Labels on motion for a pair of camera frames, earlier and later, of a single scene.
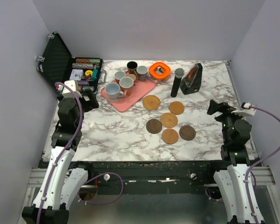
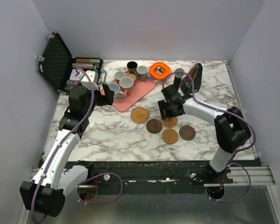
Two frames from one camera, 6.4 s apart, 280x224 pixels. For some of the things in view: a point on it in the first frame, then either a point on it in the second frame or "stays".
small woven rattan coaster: (169, 120) stays
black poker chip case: (56, 63) stays
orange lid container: (160, 71) stays
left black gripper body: (88, 104) to (96, 93)
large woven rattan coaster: (151, 102) to (140, 115)
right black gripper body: (220, 108) to (183, 82)
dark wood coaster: (154, 126) stays
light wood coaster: (170, 136) stays
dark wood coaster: (187, 132) stays
